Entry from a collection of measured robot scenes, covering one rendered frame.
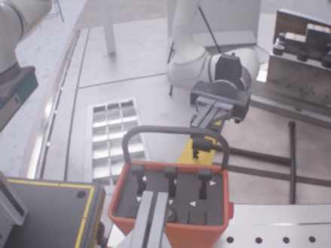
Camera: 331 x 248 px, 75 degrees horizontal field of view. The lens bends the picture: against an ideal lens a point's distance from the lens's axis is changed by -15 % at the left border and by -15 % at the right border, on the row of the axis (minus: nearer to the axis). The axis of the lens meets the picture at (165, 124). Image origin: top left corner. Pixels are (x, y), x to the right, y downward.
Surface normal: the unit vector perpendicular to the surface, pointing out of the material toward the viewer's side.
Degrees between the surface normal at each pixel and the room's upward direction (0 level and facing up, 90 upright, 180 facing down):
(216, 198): 0
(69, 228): 0
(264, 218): 0
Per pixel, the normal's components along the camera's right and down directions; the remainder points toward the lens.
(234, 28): 0.22, 0.59
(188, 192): -0.04, -0.79
